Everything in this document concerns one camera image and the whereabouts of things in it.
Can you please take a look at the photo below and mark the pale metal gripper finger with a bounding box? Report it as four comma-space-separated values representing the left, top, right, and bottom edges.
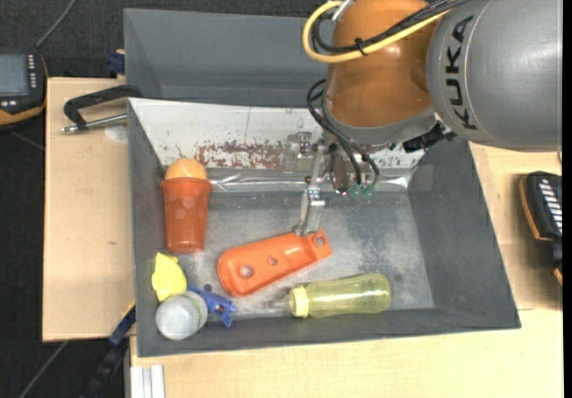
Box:
292, 189, 315, 236
306, 189, 326, 237

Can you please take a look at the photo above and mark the orange plastic bottle with holes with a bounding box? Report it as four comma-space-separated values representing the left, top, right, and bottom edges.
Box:
216, 227, 334, 298

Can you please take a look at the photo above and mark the grey metal bin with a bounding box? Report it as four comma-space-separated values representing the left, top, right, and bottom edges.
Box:
122, 7, 522, 358

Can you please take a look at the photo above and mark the clear yellow plastic bottle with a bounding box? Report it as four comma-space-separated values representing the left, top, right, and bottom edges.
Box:
284, 272, 392, 319

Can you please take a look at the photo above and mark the orange dotted plastic cup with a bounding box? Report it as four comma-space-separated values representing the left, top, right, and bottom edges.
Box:
159, 176, 214, 255

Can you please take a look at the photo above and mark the orange-yellow ball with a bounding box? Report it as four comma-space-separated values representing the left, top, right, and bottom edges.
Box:
164, 157, 209, 182

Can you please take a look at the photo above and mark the yellow crumpled cloth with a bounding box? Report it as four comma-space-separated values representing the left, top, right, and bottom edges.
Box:
150, 251, 189, 303

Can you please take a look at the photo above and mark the white spray bottle blue trigger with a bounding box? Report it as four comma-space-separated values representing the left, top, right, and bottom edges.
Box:
155, 284, 237, 342

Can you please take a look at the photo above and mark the pale brown flat board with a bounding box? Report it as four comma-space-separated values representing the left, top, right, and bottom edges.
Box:
41, 76, 137, 343

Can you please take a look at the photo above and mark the black cylinder on white bracket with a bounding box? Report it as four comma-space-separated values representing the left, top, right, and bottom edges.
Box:
400, 122, 458, 154

